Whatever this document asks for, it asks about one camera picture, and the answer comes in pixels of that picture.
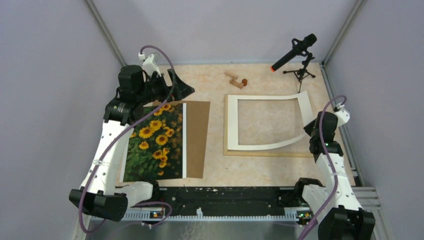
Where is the light wooden picture frame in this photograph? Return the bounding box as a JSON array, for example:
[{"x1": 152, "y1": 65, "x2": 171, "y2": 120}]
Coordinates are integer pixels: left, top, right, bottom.
[{"x1": 223, "y1": 94, "x2": 311, "y2": 158}]

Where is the brown cardboard backing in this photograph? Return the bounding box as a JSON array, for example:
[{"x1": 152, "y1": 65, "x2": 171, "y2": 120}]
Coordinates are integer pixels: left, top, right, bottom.
[{"x1": 114, "y1": 99, "x2": 212, "y2": 188}]

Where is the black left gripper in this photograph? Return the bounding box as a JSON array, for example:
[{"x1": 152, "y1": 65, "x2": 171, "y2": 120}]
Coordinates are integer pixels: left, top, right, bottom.
[{"x1": 137, "y1": 67, "x2": 195, "y2": 105}]

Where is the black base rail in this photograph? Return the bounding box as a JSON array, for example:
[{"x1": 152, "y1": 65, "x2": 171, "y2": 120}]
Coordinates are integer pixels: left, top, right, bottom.
[{"x1": 149, "y1": 186, "x2": 309, "y2": 217}]

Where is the black microphone orange tip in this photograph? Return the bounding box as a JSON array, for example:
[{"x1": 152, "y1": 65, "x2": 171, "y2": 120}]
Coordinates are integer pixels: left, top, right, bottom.
[{"x1": 270, "y1": 33, "x2": 317, "y2": 72}]

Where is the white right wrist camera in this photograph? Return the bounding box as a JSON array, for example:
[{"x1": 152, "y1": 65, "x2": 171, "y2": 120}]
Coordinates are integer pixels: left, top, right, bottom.
[{"x1": 333, "y1": 102, "x2": 351, "y2": 127}]

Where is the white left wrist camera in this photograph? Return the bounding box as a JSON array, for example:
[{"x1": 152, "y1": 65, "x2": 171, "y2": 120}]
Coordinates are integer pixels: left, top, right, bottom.
[{"x1": 138, "y1": 52, "x2": 162, "y2": 77}]

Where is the upright wooden block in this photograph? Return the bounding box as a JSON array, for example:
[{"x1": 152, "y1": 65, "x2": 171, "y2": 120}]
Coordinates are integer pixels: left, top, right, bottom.
[{"x1": 229, "y1": 79, "x2": 245, "y2": 89}]

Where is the flat wooden block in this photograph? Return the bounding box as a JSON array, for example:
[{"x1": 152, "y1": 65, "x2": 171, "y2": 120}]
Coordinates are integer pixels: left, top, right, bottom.
[{"x1": 224, "y1": 71, "x2": 238, "y2": 80}]

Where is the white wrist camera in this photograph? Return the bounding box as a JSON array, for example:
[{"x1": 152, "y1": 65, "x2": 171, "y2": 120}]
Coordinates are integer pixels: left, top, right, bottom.
[
  {"x1": 138, "y1": 52, "x2": 162, "y2": 77},
  {"x1": 333, "y1": 102, "x2": 351, "y2": 127}
]

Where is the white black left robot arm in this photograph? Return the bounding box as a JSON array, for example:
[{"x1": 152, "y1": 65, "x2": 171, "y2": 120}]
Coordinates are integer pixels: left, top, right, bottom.
[{"x1": 68, "y1": 65, "x2": 195, "y2": 225}]

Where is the sunflower photo print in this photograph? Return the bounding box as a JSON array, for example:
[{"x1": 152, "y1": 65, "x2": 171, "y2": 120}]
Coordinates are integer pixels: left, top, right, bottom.
[{"x1": 119, "y1": 103, "x2": 187, "y2": 183}]

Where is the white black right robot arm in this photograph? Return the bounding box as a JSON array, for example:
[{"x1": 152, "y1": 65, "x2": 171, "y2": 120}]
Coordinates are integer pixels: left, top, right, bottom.
[{"x1": 293, "y1": 108, "x2": 376, "y2": 240}]

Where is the black microphone tripod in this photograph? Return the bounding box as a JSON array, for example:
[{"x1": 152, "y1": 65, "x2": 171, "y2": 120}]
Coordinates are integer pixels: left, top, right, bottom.
[{"x1": 282, "y1": 52, "x2": 316, "y2": 93}]

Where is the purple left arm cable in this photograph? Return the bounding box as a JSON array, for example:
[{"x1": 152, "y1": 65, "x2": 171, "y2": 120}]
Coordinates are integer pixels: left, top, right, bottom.
[{"x1": 77, "y1": 44, "x2": 176, "y2": 235}]

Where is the brown wooden cylinder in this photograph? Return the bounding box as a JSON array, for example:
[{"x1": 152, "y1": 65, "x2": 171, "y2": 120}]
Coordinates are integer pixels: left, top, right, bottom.
[{"x1": 241, "y1": 79, "x2": 248, "y2": 87}]

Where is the white mat board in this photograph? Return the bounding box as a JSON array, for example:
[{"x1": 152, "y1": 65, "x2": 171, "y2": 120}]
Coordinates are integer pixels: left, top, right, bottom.
[{"x1": 226, "y1": 91, "x2": 314, "y2": 151}]

